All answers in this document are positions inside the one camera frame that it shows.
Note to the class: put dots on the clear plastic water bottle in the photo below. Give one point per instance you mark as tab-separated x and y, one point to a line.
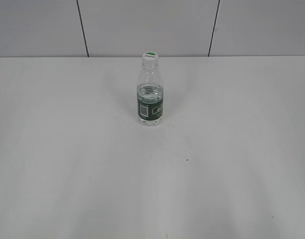
150	94

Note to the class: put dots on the white green bottle cap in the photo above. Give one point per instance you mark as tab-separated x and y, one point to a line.
150	58

